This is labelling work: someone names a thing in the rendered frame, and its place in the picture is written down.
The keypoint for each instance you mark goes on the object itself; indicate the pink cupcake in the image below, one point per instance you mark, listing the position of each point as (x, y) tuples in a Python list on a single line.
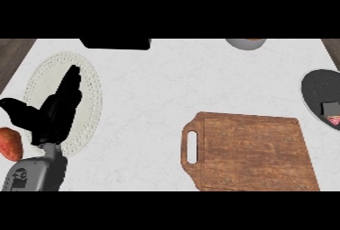
[(333, 115)]

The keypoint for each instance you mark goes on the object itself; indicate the grey bowl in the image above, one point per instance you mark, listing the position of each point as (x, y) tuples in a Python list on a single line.
[(246, 43)]

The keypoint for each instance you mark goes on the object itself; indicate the white round placemat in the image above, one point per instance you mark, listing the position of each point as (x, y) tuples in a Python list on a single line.
[(90, 99)]

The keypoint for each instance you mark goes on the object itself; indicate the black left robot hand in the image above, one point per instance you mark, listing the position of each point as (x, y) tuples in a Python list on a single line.
[(55, 115)]

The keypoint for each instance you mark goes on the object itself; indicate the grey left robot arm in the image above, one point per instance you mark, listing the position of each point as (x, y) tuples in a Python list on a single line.
[(37, 172)]

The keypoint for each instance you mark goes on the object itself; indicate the orange-red vegetable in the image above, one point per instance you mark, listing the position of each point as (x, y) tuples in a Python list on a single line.
[(10, 144)]

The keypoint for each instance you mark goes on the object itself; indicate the dark grey pan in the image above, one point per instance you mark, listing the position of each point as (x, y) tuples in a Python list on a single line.
[(321, 90)]

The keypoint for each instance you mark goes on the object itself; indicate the brown wooden cutting board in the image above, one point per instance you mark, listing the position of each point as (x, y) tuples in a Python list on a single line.
[(251, 152)]

